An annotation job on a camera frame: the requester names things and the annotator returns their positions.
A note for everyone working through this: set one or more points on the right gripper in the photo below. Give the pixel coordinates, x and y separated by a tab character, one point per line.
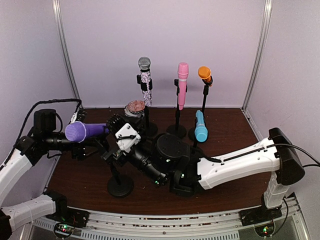
113	155

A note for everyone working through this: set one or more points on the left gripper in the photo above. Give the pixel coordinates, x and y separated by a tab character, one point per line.
77	149

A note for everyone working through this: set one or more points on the purple microphone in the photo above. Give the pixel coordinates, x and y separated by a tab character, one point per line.
79	131

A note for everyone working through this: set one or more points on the purple microphone's black stand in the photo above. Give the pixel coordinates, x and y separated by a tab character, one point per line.
119	185

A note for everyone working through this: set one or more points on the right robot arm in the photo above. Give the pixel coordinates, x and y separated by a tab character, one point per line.
187	169

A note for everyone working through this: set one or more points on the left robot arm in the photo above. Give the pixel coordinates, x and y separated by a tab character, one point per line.
27	151

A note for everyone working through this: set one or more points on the rhinestone microphone's black stand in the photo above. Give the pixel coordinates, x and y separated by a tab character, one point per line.
150	128

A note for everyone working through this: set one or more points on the pink microphone's black stand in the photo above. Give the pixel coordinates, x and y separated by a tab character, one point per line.
177	129

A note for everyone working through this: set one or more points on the blue microphone's black stand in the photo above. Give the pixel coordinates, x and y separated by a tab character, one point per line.
197	145

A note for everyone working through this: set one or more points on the blue microphone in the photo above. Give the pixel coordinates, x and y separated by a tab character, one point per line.
201	131

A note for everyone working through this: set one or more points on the silver rhinestone microphone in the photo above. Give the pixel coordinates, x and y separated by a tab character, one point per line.
145	81

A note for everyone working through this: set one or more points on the pink microphone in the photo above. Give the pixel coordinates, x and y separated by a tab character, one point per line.
182	73

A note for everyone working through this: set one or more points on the orange microphone's black stand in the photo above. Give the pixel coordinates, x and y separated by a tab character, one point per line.
191	132

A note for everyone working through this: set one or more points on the orange microphone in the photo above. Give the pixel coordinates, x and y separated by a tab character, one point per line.
205	75

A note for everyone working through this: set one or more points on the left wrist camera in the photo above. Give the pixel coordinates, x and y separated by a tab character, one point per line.
78	116

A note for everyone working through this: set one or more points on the front aluminium rail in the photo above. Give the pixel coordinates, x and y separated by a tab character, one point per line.
223	225

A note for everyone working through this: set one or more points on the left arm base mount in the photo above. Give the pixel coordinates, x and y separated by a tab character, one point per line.
65	226

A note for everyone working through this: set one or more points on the left aluminium frame post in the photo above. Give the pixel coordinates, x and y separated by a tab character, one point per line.
63	43

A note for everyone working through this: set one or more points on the aluminium frame post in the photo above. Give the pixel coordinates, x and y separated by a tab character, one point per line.
63	43
264	31

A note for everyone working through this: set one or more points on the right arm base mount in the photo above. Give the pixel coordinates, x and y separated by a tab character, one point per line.
262	219

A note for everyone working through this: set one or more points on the right aluminium frame post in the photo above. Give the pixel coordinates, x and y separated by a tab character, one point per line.
264	31

